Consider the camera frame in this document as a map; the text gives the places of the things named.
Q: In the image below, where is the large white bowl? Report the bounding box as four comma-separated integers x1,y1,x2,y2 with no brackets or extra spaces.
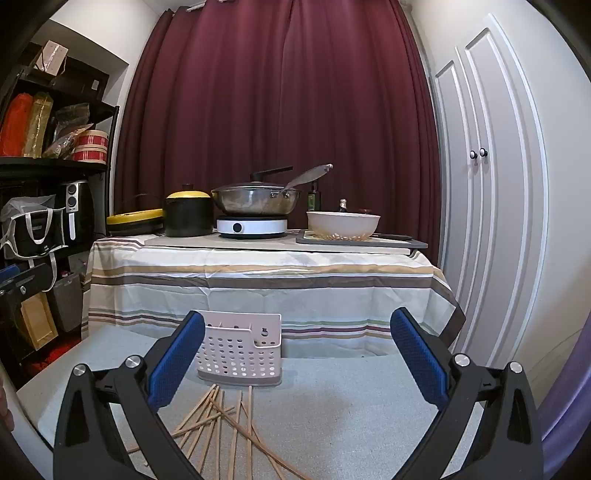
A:
306,211,382,242

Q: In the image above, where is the steel frying pan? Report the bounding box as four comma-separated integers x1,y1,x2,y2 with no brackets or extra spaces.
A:
211,182,302,217

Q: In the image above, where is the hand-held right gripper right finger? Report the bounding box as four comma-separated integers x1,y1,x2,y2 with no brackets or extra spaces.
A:
390,307,548,480

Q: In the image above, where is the yellow and black griddle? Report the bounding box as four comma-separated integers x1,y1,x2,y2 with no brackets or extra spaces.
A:
106,209,166,237

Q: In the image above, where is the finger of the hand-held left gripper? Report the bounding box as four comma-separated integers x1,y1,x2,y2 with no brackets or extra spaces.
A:
0,263,51,301

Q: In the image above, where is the beige table mat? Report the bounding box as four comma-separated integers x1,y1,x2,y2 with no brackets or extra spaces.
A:
147,233,411,256

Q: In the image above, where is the red package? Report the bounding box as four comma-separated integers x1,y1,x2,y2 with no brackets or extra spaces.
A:
0,92,35,157

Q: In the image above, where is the white induction cooker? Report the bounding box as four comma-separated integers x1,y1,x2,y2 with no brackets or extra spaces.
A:
216,215,288,239

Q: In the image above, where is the black pot with yellow lid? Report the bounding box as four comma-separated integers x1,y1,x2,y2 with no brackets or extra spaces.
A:
164,184,214,238

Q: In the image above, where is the clear plastic snack bag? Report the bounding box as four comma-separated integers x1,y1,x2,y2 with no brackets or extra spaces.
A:
42,102,95,160

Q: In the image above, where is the pale gift bag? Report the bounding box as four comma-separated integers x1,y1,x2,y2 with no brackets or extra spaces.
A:
32,41,68,77

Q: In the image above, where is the white wardrobe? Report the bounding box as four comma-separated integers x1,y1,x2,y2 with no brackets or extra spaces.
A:
427,14,550,384

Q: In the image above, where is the grey storage box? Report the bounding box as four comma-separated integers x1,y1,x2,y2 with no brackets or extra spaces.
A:
48,272,86,333

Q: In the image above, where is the gold package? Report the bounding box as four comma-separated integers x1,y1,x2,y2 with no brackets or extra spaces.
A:
23,91,56,158

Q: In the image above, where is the black shelf rack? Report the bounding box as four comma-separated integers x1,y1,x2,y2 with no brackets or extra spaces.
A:
0,41,120,384

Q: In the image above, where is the pile of wooden chopsticks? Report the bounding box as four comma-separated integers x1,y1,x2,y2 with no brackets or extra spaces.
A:
124,385,315,480

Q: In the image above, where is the glass lid with black handle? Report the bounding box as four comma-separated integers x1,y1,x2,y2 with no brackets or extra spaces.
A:
212,166,301,192

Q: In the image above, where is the brown wooden board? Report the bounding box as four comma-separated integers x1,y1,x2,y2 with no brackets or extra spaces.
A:
19,292,59,352

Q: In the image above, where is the grey textured table mat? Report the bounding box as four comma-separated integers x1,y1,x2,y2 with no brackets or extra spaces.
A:
16,330,490,480

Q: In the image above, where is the red striped round box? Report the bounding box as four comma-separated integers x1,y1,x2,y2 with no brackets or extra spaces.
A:
71,130,109,164

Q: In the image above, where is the black bag with white straps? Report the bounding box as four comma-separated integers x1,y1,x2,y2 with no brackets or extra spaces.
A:
0,195,69,292

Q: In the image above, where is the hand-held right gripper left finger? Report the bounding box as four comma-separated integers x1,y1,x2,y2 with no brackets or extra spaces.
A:
53,310,206,480

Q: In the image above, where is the black air fryer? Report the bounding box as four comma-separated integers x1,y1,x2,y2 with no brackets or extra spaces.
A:
58,181,95,245

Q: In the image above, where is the black cardboard box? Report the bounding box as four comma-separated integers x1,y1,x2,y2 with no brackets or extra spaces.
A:
51,69,112,100

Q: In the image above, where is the striped tablecloth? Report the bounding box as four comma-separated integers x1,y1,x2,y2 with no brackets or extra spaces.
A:
82,233,467,358

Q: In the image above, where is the lilac cloth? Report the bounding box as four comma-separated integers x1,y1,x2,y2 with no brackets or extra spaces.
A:
538,314,591,457

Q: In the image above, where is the maroon curtain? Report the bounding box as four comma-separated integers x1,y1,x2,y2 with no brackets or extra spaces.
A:
112,0,439,241

